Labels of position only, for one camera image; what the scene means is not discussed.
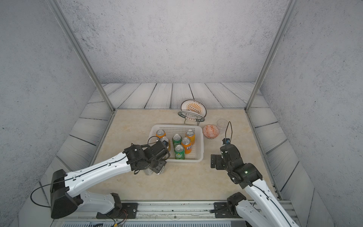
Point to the orange Fanta can front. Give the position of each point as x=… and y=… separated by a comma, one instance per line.
x=187, y=144

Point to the white plastic basket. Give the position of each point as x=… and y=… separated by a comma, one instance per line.
x=197, y=152

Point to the red patterned bowl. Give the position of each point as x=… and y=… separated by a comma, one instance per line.
x=210, y=131

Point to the aluminium corner post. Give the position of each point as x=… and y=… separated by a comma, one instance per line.
x=56, y=10
x=291, y=7

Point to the white Monster can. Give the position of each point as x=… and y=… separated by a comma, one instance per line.
x=148, y=172

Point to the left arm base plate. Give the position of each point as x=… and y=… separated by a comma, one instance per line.
x=121, y=211

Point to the dark rimmed plate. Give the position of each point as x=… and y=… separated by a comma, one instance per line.
x=184, y=113

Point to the orange Fanta can back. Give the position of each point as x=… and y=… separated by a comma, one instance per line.
x=160, y=133

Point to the orange can right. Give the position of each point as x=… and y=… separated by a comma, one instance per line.
x=191, y=135

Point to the small orange can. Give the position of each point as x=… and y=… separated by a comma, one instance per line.
x=166, y=142

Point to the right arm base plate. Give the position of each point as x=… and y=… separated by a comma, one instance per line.
x=224, y=210

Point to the right aluminium corner post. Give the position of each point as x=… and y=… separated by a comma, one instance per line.
x=291, y=7

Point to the left aluminium corner post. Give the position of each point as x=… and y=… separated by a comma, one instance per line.
x=56, y=10

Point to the clear plastic cup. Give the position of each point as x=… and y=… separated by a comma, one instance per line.
x=222, y=125

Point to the green Sprite can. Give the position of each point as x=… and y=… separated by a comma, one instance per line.
x=179, y=152

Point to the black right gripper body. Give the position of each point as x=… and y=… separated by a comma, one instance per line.
x=220, y=163

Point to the decorated plate upright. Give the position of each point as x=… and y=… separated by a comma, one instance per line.
x=194, y=106

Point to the aluminium rail frame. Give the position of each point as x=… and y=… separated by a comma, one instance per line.
x=160, y=214

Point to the orange fanta can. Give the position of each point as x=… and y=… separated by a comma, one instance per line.
x=187, y=144
x=160, y=133

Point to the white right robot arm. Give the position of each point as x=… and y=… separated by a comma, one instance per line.
x=251, y=180

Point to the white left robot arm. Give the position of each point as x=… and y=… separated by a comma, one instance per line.
x=69, y=191

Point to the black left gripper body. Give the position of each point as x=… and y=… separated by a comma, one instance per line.
x=157, y=166

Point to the green can middle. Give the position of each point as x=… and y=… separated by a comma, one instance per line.
x=176, y=139

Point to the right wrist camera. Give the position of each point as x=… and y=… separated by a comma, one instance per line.
x=226, y=141

